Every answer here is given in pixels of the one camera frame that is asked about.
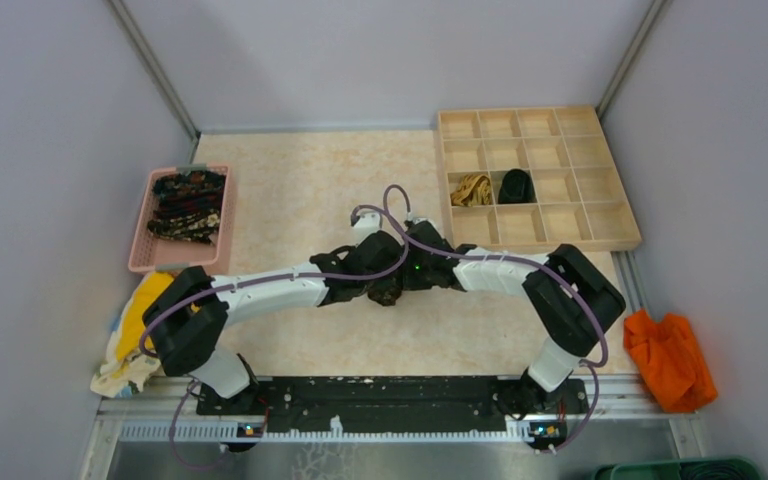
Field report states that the dark brown patterned tie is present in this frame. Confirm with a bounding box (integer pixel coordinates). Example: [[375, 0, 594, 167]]
[[366, 276, 403, 307]]

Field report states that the purple cable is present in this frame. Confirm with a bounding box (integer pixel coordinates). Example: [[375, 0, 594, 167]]
[[138, 203, 412, 473], [382, 184, 611, 456]]

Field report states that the orange cloth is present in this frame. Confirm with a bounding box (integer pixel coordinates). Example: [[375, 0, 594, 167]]
[[623, 309, 719, 414]]

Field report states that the rolled black tie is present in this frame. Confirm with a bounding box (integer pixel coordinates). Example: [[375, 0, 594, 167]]
[[498, 169, 536, 204]]

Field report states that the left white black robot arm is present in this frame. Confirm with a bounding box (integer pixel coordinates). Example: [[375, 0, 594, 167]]
[[138, 230, 408, 414]]

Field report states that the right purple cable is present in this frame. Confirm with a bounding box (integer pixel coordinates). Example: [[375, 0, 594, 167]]
[[382, 184, 611, 456]]

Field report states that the rolled yellow patterned tie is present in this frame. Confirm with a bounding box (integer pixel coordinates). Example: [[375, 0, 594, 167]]
[[449, 173, 493, 207]]

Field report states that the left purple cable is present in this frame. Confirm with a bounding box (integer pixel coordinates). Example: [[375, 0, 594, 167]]
[[138, 203, 412, 473]]

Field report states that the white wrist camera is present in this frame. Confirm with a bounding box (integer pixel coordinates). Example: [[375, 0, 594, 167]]
[[351, 210, 382, 245], [405, 212, 433, 228]]

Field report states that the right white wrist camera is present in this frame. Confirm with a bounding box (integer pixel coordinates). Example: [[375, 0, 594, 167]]
[[405, 212, 433, 228]]

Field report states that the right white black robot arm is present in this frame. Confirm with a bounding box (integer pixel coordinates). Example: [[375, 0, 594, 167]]
[[403, 221, 626, 412]]

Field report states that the pile of patterned ties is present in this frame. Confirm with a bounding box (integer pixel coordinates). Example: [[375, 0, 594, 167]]
[[147, 170, 227, 245]]

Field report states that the yellow white cloth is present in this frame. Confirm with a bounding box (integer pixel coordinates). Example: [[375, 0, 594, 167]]
[[90, 272, 175, 398]]

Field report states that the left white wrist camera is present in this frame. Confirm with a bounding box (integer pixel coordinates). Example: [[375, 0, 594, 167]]
[[351, 210, 382, 245]]

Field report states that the green bin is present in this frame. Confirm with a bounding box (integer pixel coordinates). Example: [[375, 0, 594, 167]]
[[591, 457, 765, 480]]

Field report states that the wooden compartment tray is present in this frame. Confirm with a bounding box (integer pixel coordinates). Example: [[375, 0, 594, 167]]
[[436, 105, 642, 253]]

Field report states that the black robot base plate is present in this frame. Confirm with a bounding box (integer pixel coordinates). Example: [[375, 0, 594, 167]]
[[195, 376, 590, 434]]

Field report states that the pink plastic basket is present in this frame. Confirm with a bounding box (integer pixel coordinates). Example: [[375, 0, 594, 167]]
[[128, 164, 237, 274]]

